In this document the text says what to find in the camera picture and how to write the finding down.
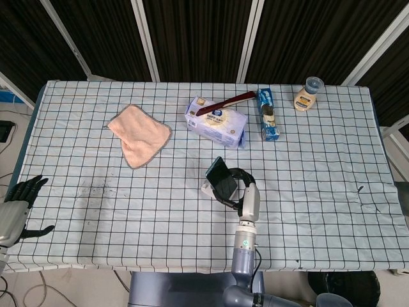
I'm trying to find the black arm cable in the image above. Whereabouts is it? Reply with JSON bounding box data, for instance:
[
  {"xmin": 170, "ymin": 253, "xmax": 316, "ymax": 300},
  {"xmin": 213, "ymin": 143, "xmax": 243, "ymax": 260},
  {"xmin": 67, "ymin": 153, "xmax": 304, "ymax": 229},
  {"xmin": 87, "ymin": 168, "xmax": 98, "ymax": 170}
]
[{"xmin": 249, "ymin": 248, "xmax": 263, "ymax": 295}]

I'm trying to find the dark red box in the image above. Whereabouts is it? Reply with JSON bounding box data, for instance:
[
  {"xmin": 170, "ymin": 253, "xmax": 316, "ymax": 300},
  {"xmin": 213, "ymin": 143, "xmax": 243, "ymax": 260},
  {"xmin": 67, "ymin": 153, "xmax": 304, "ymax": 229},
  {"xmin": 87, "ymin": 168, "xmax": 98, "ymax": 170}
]
[{"xmin": 196, "ymin": 91, "xmax": 257, "ymax": 116}]

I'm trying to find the robot right five-finger hand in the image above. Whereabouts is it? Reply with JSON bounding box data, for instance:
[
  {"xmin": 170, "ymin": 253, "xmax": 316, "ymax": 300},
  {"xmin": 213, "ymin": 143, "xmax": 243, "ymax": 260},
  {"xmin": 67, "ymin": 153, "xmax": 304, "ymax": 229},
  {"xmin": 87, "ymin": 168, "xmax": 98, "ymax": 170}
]
[{"xmin": 215, "ymin": 168, "xmax": 260, "ymax": 223}]

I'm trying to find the grey floor cable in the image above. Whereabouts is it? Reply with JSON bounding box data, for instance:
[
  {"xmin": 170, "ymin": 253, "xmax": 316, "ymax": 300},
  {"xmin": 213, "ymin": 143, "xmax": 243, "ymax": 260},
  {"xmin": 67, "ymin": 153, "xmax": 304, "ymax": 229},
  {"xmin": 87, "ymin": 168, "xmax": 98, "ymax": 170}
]
[{"xmin": 22, "ymin": 271, "xmax": 77, "ymax": 307}]

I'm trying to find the white black checked tablecloth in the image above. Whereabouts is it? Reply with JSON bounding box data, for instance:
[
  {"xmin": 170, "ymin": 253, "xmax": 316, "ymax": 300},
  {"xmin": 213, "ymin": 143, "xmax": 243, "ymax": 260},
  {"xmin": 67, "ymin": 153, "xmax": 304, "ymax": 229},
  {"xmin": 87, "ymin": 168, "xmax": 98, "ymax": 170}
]
[{"xmin": 4, "ymin": 79, "xmax": 409, "ymax": 274}]

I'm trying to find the blue grey robot torso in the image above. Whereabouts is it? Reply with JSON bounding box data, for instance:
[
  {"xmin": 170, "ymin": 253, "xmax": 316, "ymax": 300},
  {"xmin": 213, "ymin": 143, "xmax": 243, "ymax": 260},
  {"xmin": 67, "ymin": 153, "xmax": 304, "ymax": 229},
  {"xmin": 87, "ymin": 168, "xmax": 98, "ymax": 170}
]
[{"xmin": 127, "ymin": 271, "xmax": 266, "ymax": 307}]

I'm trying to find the white folding phone stand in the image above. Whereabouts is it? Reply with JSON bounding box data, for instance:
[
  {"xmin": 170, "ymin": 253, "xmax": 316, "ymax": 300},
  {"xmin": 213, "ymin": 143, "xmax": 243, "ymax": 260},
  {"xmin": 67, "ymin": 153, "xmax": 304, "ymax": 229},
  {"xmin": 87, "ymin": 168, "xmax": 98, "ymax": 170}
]
[{"xmin": 201, "ymin": 179, "xmax": 239, "ymax": 201}]

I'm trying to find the blue cookie box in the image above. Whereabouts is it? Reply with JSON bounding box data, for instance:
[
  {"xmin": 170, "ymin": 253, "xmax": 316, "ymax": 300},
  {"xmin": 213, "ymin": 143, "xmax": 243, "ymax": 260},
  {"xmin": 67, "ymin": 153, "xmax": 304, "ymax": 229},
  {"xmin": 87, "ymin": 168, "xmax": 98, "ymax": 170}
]
[{"xmin": 256, "ymin": 88, "xmax": 281, "ymax": 143}]

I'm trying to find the white screen frame foot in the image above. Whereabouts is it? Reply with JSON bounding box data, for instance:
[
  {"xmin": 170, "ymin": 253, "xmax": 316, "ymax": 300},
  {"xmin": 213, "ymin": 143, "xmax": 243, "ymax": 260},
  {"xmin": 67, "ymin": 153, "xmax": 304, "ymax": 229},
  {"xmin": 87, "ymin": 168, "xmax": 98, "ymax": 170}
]
[{"xmin": 380, "ymin": 114, "xmax": 409, "ymax": 141}]

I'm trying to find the robot left five-finger hand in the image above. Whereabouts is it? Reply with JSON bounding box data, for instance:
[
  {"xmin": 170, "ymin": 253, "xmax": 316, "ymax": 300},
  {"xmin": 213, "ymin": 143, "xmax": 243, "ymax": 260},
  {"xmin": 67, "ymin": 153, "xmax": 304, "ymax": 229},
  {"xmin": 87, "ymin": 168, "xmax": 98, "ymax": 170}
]
[{"xmin": 0, "ymin": 175, "xmax": 56, "ymax": 249}]

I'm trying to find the mayonnaise bottle with blue cap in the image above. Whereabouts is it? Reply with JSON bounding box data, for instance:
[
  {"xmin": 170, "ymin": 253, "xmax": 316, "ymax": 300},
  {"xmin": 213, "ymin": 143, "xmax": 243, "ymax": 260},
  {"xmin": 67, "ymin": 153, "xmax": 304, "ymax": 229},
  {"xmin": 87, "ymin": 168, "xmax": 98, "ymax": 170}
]
[{"xmin": 293, "ymin": 76, "xmax": 326, "ymax": 113}]

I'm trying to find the black device on floor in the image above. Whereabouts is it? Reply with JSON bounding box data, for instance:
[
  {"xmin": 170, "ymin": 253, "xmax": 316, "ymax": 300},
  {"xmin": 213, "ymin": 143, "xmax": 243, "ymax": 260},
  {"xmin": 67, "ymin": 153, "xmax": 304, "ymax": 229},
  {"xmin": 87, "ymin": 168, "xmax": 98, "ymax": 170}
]
[{"xmin": 0, "ymin": 120, "xmax": 15, "ymax": 143}]

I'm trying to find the purple tissue pack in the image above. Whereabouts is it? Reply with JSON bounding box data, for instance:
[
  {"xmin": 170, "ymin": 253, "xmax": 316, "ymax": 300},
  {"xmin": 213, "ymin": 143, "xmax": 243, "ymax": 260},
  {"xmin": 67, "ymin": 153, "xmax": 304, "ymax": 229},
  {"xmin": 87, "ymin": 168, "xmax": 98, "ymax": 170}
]
[{"xmin": 184, "ymin": 96, "xmax": 249, "ymax": 150}]

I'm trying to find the pink towel with grey edge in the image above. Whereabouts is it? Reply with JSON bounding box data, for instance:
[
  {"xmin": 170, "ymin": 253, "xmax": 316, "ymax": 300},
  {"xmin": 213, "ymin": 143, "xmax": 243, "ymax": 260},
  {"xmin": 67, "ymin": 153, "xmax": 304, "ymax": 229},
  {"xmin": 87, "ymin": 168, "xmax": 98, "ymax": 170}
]
[{"xmin": 107, "ymin": 104, "xmax": 173, "ymax": 169}]

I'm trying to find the black smartphone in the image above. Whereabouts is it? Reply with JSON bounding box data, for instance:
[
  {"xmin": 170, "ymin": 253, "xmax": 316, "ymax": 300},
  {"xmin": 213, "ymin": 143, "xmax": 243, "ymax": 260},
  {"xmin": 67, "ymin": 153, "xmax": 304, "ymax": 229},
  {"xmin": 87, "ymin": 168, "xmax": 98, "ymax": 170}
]
[{"xmin": 205, "ymin": 156, "xmax": 239, "ymax": 201}]

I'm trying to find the black bag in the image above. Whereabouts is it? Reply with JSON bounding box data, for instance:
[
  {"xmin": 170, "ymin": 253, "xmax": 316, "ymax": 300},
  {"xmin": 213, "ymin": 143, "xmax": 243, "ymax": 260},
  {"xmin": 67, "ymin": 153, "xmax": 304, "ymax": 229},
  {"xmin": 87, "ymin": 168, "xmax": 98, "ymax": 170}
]
[{"xmin": 308, "ymin": 271, "xmax": 380, "ymax": 301}]

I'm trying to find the white screen frame post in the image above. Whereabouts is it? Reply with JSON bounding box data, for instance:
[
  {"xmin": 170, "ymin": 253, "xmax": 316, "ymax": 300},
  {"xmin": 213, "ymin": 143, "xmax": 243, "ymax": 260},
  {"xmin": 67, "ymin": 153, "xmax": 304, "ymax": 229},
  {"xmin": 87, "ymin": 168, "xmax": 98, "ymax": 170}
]
[
  {"xmin": 40, "ymin": 0, "xmax": 92, "ymax": 77},
  {"xmin": 238, "ymin": 0, "xmax": 263, "ymax": 83},
  {"xmin": 130, "ymin": 0, "xmax": 160, "ymax": 81},
  {"xmin": 340, "ymin": 6, "xmax": 409, "ymax": 86},
  {"xmin": 0, "ymin": 72, "xmax": 36, "ymax": 108}
]

